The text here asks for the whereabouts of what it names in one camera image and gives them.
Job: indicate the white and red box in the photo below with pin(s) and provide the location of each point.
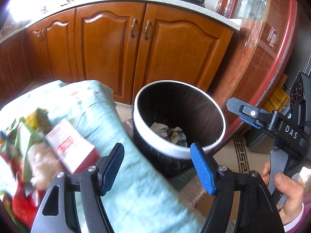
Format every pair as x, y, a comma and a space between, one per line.
70, 143

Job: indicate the wooden cabinet door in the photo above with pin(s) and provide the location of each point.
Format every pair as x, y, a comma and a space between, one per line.
12, 65
184, 53
107, 53
58, 51

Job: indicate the patterned floor mat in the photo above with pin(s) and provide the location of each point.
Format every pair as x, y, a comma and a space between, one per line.
241, 155

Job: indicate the wooden door with glass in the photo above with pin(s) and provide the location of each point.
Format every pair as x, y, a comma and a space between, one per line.
245, 65

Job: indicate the green juice pouch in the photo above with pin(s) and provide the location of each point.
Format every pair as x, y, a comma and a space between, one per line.
23, 140

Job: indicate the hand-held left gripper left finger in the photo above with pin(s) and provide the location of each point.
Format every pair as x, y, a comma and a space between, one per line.
113, 172

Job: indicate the person's right hand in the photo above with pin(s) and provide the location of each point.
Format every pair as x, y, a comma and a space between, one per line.
291, 199

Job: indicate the crumpled grey paper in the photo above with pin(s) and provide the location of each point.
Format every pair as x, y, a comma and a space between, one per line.
177, 136
158, 129

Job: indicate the red snack wrapper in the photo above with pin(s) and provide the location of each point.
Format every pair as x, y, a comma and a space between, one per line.
23, 203

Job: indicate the beige crumpled wrapper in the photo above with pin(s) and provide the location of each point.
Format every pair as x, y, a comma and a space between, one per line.
43, 167

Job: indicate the light blue floral cloth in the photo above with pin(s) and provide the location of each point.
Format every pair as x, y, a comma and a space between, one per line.
136, 199

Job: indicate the person's right forearm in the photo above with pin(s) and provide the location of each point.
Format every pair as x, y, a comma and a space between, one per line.
298, 223

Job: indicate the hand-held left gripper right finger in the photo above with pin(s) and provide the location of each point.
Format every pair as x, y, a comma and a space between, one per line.
203, 172

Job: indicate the black bin with white rim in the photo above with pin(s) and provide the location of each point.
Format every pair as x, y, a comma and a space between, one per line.
150, 150

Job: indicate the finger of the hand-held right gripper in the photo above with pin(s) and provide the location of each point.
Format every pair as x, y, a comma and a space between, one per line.
249, 123
250, 112

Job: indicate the yellow plastic item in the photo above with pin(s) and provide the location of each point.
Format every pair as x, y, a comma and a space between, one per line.
277, 97

